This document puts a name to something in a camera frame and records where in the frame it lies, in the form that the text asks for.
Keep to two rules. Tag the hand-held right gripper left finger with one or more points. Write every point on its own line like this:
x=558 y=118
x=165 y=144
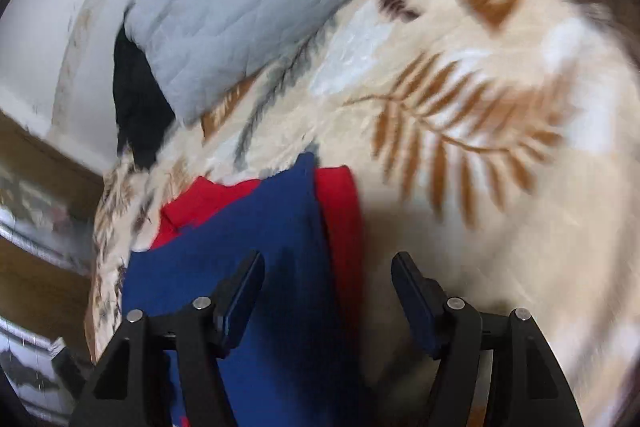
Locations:
x=240 y=302

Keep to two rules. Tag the wooden door with glass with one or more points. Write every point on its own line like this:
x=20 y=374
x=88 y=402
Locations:
x=35 y=217

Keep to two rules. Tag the black clothing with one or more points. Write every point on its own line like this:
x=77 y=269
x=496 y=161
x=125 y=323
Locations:
x=137 y=102

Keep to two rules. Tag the red and blue sweater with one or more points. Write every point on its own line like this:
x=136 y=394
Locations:
x=280 y=267

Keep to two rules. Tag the leaf print blanket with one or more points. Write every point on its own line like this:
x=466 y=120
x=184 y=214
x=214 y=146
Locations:
x=450 y=147

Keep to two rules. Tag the grey quilted pillow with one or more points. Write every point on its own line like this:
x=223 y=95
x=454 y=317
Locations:
x=250 y=2

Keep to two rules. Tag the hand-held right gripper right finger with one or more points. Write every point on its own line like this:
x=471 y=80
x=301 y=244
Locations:
x=417 y=302

